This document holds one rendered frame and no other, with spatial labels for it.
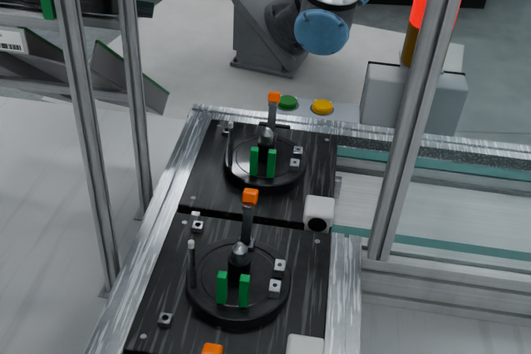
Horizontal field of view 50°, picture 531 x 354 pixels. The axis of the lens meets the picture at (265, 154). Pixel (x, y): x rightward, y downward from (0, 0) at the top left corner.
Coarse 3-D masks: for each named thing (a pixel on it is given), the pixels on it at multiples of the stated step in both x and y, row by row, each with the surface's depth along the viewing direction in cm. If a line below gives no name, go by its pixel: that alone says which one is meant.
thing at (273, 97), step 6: (270, 96) 96; (276, 96) 96; (270, 102) 95; (276, 102) 96; (270, 108) 97; (276, 108) 97; (270, 114) 98; (276, 114) 98; (270, 120) 98; (270, 126) 98
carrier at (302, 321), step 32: (224, 224) 86; (256, 224) 86; (160, 256) 80; (192, 256) 70; (224, 256) 78; (256, 256) 79; (288, 256) 82; (320, 256) 82; (160, 288) 76; (192, 288) 74; (224, 288) 70; (256, 288) 74; (288, 288) 75; (320, 288) 77; (192, 320) 72; (224, 320) 71; (256, 320) 71; (288, 320) 73; (320, 320) 73; (128, 352) 69; (160, 352) 68; (192, 352) 69; (224, 352) 69; (256, 352) 69; (288, 352) 67; (320, 352) 67
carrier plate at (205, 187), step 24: (216, 120) 107; (216, 144) 101; (312, 144) 103; (336, 144) 103; (192, 168) 96; (216, 168) 96; (312, 168) 97; (192, 192) 91; (216, 192) 91; (240, 192) 92; (288, 192) 92; (312, 192) 93; (216, 216) 89; (240, 216) 88; (264, 216) 88; (288, 216) 88
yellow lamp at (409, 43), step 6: (408, 24) 66; (408, 30) 66; (414, 30) 64; (408, 36) 66; (414, 36) 65; (408, 42) 66; (414, 42) 65; (408, 48) 66; (414, 48) 65; (402, 54) 68; (408, 54) 66; (402, 60) 68; (408, 60) 67; (408, 66) 67
